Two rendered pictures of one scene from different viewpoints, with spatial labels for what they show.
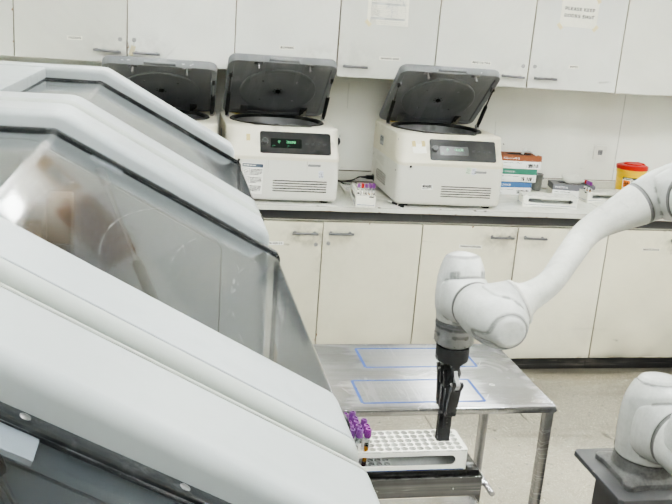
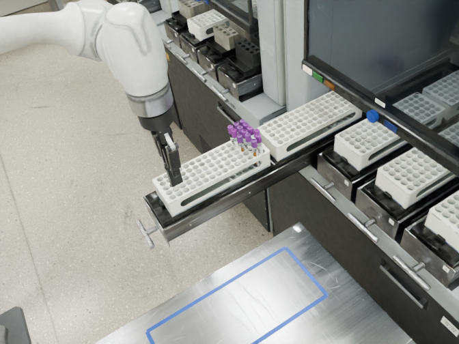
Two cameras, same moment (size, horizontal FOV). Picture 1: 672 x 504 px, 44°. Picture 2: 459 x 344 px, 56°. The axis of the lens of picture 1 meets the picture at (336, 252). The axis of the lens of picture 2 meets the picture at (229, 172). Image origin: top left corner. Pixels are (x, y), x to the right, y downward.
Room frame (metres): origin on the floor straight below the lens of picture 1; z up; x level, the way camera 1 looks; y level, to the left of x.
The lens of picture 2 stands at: (2.53, -0.31, 1.64)
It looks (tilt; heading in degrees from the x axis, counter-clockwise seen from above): 46 degrees down; 168
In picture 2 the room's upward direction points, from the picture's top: 10 degrees counter-clockwise
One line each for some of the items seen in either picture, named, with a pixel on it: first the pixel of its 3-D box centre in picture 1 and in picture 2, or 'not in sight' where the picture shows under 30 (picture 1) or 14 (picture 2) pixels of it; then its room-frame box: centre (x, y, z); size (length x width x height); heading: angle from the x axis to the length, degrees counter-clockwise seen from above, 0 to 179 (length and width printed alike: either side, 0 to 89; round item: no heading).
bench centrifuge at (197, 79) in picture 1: (160, 122); not in sight; (4.18, 0.92, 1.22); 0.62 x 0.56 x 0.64; 10
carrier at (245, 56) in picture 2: not in sight; (246, 55); (1.28, 0.09, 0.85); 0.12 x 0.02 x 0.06; 12
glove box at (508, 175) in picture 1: (512, 173); not in sight; (4.72, -0.96, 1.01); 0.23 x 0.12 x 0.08; 101
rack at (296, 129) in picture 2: not in sight; (310, 123); (1.68, 0.13, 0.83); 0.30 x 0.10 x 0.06; 102
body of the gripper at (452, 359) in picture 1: (450, 362); (158, 123); (1.77, -0.28, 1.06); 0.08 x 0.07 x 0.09; 12
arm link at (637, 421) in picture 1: (654, 416); not in sight; (1.98, -0.84, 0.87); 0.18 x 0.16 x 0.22; 18
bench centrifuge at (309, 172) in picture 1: (277, 123); not in sight; (4.30, 0.34, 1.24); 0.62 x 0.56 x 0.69; 12
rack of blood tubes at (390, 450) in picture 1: (398, 452); (213, 173); (1.75, -0.18, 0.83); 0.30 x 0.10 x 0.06; 102
